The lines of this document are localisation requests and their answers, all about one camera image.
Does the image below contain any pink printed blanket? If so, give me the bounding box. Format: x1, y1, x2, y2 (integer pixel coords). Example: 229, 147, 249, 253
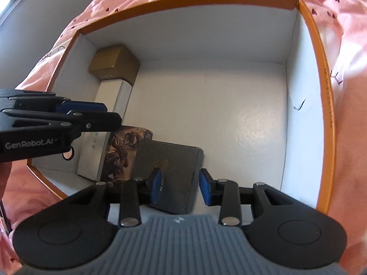
0, 0, 367, 275

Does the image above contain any dark grey box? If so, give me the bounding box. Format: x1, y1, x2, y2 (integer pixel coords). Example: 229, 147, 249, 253
130, 140, 204, 215

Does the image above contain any illustrated dark box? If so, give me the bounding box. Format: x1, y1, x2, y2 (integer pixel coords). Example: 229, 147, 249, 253
101, 126, 153, 182

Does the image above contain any long white box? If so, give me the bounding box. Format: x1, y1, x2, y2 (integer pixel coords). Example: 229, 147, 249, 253
77, 79, 133, 182

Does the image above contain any orange cardboard box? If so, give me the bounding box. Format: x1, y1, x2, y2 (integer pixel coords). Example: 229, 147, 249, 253
26, 0, 336, 215

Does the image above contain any small brown cardboard box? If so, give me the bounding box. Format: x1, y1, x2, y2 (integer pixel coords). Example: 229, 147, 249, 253
88, 44, 141, 86

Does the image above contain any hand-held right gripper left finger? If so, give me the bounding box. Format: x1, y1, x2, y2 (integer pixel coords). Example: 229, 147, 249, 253
68, 167, 162, 228

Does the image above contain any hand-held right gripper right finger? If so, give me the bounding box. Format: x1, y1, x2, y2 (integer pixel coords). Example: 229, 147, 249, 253
199, 168, 296, 227

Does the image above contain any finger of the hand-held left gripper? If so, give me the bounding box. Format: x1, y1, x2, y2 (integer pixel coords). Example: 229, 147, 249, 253
0, 111, 122, 134
0, 89, 108, 114

